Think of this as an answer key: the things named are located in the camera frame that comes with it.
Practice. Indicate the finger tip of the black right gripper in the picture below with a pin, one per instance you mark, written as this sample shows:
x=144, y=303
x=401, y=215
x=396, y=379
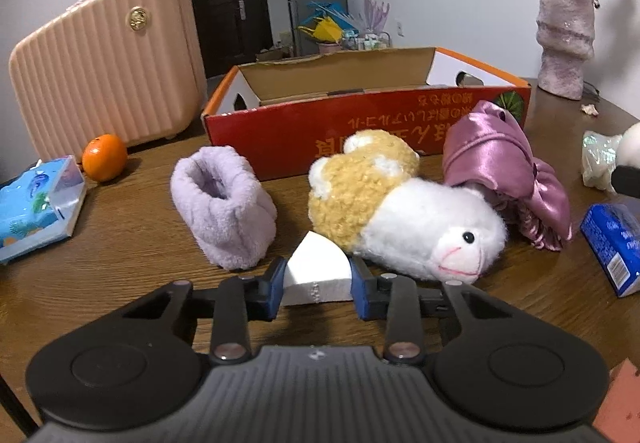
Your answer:
x=625, y=181

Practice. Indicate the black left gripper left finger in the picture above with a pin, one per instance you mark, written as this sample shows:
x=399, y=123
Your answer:
x=239, y=301

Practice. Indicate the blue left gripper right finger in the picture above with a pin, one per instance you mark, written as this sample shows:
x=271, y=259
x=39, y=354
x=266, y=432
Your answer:
x=395, y=300

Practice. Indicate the iridescent mesh bath ball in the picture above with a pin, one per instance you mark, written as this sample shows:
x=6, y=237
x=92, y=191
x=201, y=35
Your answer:
x=599, y=160

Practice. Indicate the blue tissue pack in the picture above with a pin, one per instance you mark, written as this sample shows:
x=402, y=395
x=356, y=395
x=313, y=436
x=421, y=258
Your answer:
x=612, y=232

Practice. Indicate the white plush sheep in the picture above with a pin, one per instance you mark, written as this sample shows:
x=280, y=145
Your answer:
x=433, y=232

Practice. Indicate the white foam cylinder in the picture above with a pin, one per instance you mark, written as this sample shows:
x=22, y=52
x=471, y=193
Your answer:
x=317, y=272

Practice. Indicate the yellow fluffy plush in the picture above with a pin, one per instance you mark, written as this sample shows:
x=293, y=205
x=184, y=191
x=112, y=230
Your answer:
x=346, y=189

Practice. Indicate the pink layered sponge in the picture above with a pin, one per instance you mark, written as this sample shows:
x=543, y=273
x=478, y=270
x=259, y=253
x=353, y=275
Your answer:
x=618, y=418

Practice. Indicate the fallen rose petal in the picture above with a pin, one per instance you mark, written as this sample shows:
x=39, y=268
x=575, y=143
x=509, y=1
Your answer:
x=590, y=110

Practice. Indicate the purple textured vase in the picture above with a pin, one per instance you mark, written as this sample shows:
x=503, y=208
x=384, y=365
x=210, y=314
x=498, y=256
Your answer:
x=565, y=31

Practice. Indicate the red cardboard box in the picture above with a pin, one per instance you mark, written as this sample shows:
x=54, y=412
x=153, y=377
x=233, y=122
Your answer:
x=281, y=116

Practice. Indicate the orange tangerine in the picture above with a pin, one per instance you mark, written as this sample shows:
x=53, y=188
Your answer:
x=104, y=158

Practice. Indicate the blue tissue box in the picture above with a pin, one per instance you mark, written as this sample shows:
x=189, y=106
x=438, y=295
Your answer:
x=41, y=207

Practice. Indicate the trolley with bottles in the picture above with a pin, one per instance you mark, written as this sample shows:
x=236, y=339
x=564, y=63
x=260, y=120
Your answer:
x=354, y=41

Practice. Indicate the pink ribbed suitcase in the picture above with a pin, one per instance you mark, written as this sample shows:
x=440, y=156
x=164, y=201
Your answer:
x=132, y=68

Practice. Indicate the yellow blue toy pile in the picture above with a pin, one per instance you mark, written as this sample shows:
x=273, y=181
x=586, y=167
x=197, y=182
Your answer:
x=328, y=23

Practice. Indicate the dark entrance door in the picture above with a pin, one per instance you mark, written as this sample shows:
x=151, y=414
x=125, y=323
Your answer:
x=231, y=32

